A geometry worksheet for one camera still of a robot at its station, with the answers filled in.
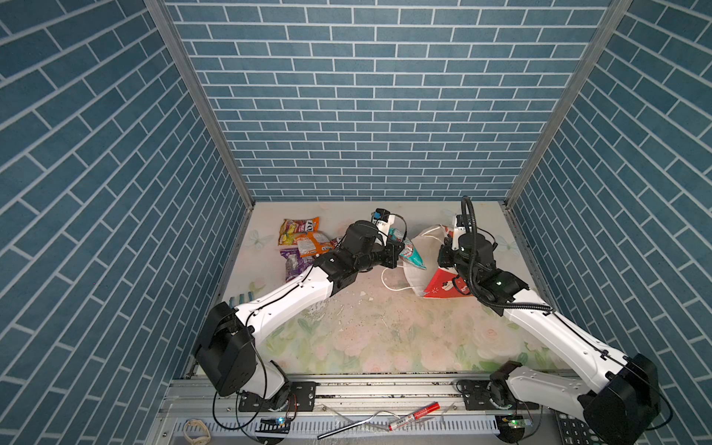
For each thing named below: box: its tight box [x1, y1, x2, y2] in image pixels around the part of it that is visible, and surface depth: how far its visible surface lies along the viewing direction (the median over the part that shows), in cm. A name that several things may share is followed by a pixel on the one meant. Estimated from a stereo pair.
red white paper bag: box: [402, 225, 473, 299], surface depth 84 cm
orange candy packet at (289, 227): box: [278, 216, 320, 246], surface depth 110 cm
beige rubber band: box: [183, 419, 212, 445], surface depth 68 cm
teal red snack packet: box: [387, 228, 427, 270], surface depth 78 cm
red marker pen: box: [388, 401, 441, 432], surface depth 72 cm
